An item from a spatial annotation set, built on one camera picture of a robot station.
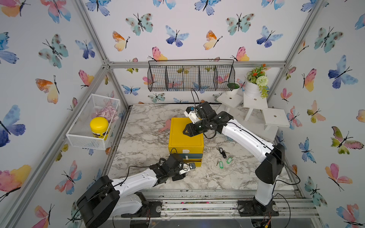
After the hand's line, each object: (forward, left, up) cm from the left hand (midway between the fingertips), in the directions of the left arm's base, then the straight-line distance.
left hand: (185, 166), depth 85 cm
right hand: (+12, -1, +20) cm, 23 cm away
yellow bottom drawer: (+2, -8, +1) cm, 8 cm away
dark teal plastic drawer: (+6, -4, +2) cm, 7 cm away
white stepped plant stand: (+26, -58, +12) cm, 65 cm away
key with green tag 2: (+4, -28, -3) cm, 28 cm away
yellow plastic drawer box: (+6, +2, +17) cm, 18 cm away
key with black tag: (+10, -25, -3) cm, 27 cm away
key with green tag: (+3, -23, -4) cm, 23 cm away
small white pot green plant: (+41, -32, +24) cm, 57 cm away
